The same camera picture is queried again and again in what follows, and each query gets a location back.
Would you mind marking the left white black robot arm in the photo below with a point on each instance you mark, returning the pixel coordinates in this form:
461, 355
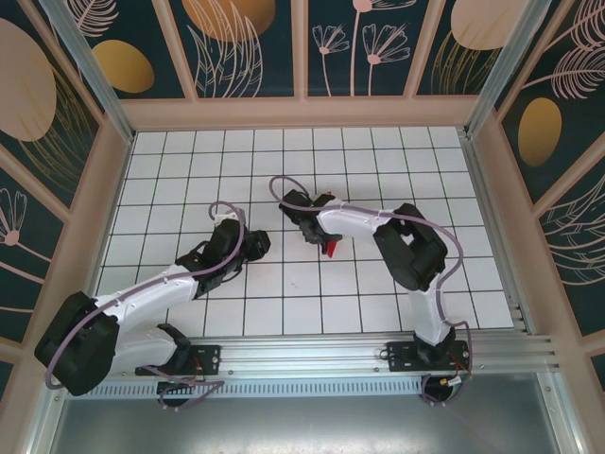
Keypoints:
142, 293

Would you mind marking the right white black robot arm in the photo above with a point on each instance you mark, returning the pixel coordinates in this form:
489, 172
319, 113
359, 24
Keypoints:
350, 217

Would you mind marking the grey metal sheet shelf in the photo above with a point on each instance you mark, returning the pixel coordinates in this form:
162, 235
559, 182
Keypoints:
302, 425

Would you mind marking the long aluminium mounting rail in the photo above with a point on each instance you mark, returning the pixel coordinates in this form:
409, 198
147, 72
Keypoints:
302, 352

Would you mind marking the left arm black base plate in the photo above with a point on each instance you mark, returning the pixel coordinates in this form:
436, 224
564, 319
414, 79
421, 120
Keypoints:
208, 357

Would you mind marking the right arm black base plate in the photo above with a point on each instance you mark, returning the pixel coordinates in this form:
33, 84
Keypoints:
402, 357

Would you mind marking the aluminium side rail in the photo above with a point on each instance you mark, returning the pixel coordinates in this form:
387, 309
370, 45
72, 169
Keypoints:
496, 236

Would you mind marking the aluminium corner post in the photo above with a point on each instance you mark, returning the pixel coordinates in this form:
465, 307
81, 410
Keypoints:
103, 92
502, 71

